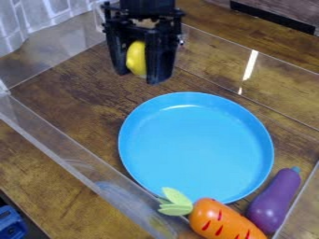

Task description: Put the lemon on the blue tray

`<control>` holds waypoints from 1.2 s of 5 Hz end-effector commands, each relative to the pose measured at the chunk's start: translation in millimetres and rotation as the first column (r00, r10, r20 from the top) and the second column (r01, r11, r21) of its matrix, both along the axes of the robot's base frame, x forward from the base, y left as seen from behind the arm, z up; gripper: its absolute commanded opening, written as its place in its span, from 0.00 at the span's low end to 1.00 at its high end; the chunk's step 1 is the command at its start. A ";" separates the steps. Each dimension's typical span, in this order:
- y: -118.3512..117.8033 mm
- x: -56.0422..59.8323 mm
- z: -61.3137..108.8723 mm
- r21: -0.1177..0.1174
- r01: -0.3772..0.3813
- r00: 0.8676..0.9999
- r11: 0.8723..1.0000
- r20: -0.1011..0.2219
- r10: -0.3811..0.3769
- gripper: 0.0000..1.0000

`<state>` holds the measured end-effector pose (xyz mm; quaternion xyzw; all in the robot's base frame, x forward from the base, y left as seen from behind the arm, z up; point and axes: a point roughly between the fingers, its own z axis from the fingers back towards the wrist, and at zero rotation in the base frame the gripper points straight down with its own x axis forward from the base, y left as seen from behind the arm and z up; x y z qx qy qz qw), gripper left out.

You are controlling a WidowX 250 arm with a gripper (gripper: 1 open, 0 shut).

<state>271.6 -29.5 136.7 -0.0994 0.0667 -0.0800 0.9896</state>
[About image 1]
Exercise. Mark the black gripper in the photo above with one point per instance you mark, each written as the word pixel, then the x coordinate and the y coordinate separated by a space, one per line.
pixel 138 16

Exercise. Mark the yellow toy lemon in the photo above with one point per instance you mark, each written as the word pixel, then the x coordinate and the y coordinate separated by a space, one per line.
pixel 135 59

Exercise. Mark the blue round tray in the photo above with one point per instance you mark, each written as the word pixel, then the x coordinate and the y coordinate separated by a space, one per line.
pixel 198 143

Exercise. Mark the white curtain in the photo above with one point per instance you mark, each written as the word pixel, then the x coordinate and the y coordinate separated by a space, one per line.
pixel 27 16

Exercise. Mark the orange toy carrot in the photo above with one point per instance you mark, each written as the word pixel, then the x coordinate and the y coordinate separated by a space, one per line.
pixel 213 219

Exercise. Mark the purple toy eggplant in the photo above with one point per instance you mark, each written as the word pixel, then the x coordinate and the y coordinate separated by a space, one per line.
pixel 270 206

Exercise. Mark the blue object at corner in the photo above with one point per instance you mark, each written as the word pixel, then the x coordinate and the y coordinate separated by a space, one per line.
pixel 12 225

